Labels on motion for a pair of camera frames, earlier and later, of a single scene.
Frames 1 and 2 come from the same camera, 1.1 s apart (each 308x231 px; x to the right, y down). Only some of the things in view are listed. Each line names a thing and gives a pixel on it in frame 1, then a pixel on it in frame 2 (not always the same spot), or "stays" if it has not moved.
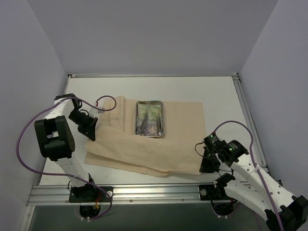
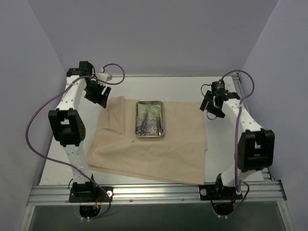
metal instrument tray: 149,118 stays
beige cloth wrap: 117,146 stays
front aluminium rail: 46,195 stays
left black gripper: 89,128 to 95,91
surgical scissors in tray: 140,129 stays
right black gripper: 207,162 to 214,103
